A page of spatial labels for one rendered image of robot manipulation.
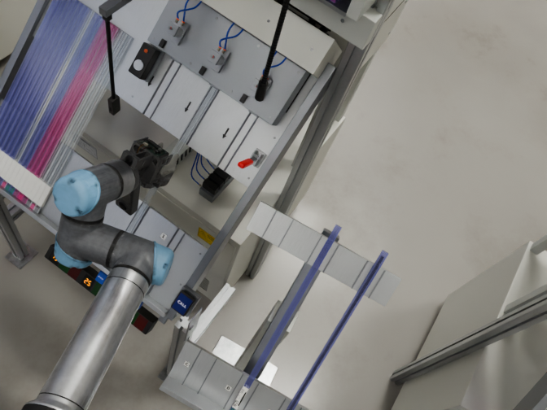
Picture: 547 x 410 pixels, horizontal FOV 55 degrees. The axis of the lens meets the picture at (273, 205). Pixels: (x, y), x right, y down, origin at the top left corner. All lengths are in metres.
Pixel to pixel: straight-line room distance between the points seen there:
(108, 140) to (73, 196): 0.75
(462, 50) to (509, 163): 0.81
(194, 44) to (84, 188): 0.42
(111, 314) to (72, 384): 0.13
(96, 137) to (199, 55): 0.62
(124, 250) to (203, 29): 0.50
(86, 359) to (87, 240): 0.23
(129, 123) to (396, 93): 1.68
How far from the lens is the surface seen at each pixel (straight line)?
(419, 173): 2.71
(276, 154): 1.17
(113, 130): 1.71
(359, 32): 1.05
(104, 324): 0.91
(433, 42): 3.40
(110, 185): 0.99
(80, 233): 1.01
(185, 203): 1.57
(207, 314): 1.76
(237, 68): 1.15
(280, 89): 1.12
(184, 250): 1.28
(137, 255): 0.99
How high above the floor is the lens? 1.99
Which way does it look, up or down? 59 degrees down
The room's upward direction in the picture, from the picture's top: 24 degrees clockwise
